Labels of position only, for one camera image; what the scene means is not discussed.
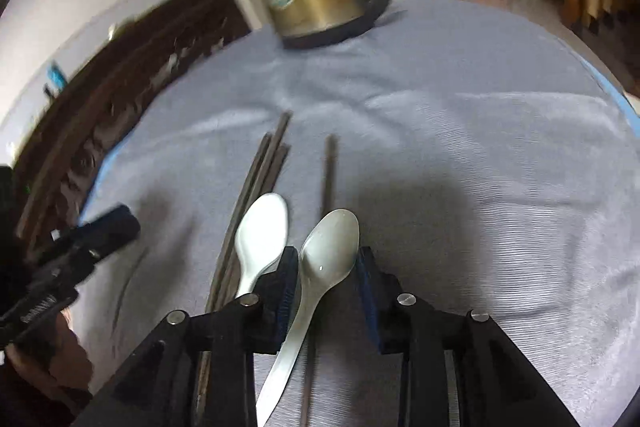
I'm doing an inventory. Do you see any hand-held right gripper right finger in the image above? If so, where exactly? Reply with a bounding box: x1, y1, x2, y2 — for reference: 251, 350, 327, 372
355, 246, 583, 427

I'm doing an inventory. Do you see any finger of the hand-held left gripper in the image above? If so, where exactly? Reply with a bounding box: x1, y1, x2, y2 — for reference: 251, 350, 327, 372
50, 204, 142, 268

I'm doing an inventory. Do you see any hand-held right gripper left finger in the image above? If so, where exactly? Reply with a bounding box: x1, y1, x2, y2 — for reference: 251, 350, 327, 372
75, 246, 301, 427

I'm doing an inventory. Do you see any white ceramic spoon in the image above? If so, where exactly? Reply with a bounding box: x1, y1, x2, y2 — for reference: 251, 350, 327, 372
234, 193, 291, 299
255, 208, 361, 427

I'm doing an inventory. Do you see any thin metal rod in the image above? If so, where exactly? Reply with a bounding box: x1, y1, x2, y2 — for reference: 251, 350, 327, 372
300, 134, 338, 427

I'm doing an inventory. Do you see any person's left hand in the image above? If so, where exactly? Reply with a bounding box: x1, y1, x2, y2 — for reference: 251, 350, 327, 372
4, 311, 96, 408

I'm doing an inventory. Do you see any light blue cloth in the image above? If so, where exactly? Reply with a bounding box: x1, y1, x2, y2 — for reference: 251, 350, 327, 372
77, 57, 640, 228

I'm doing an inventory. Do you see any grey table cloth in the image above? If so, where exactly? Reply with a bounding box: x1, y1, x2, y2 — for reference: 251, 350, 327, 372
75, 0, 640, 427

